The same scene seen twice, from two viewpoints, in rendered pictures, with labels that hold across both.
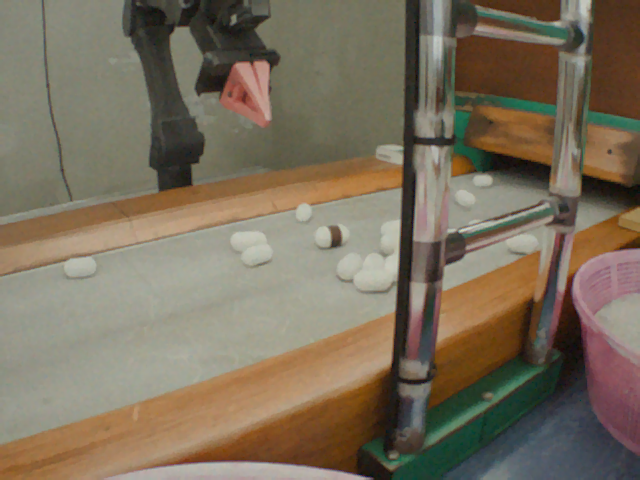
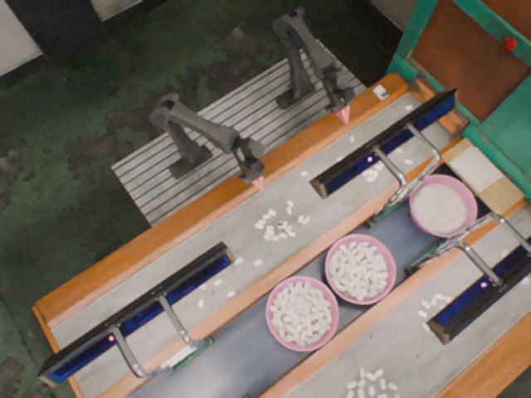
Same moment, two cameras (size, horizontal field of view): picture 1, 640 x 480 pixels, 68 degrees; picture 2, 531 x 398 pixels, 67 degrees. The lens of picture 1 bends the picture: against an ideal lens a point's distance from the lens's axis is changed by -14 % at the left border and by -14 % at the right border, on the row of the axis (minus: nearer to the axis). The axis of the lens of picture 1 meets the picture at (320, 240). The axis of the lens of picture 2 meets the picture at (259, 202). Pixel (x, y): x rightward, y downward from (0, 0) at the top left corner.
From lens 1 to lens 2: 142 cm
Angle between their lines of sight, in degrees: 49
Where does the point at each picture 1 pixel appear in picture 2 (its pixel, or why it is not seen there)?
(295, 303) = (354, 185)
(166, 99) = (298, 69)
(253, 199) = (338, 133)
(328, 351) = (364, 209)
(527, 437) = (394, 215)
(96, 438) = (336, 230)
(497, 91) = (428, 70)
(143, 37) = (287, 41)
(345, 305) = (364, 186)
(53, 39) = not seen: outside the picture
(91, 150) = not seen: outside the picture
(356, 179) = (366, 114)
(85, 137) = not seen: outside the picture
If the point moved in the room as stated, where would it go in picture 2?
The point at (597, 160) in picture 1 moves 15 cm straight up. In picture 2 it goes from (448, 124) to (465, 104)
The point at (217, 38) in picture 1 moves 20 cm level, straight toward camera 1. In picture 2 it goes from (335, 100) to (348, 145)
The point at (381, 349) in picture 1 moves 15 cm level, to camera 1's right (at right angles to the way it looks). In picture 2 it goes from (372, 209) to (409, 209)
